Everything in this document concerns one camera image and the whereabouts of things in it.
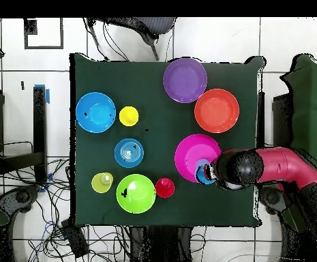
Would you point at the large light blue bowl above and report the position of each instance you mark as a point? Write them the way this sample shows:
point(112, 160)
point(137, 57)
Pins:
point(95, 112)

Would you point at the purple plastic bowl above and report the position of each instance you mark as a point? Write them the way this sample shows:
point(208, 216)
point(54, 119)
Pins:
point(185, 79)

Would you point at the grey office chair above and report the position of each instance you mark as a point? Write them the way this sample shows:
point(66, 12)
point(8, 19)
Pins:
point(158, 26)

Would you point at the yellow plastic cup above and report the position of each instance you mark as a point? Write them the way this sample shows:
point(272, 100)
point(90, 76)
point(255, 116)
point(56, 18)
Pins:
point(129, 116)

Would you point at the pink plastic bowl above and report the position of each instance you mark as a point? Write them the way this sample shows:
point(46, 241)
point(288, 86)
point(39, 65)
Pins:
point(191, 152)

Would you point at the small dark blue bowl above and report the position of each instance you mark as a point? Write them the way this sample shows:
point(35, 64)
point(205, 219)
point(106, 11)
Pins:
point(129, 152)

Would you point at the black power strip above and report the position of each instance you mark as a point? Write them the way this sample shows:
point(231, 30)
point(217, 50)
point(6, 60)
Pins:
point(75, 240)

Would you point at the orange plastic bowl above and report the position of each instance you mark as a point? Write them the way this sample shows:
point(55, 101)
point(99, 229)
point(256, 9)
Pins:
point(216, 110)

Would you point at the red plastic cup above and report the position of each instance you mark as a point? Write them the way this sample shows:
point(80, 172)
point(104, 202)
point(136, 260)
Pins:
point(165, 187)

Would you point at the black floor device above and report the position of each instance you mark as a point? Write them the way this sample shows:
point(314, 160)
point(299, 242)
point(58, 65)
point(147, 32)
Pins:
point(19, 198)
point(271, 199)

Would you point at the black metal frame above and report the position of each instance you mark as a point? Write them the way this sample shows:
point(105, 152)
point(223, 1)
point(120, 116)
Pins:
point(39, 122)
point(282, 122)

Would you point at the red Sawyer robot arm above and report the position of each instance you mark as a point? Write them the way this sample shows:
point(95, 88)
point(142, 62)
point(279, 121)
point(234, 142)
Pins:
point(283, 163)

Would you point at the dark green table cloth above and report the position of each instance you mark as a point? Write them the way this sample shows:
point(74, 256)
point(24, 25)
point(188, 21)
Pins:
point(147, 82)

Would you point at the blue plastic cup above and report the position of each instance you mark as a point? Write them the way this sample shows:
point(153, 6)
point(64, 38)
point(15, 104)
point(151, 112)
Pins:
point(200, 174)

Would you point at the translucent yellow-green plastic cup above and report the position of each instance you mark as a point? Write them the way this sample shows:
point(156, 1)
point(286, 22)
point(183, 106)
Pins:
point(99, 185)

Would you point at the green plastic bowl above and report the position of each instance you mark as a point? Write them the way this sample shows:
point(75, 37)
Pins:
point(139, 199)

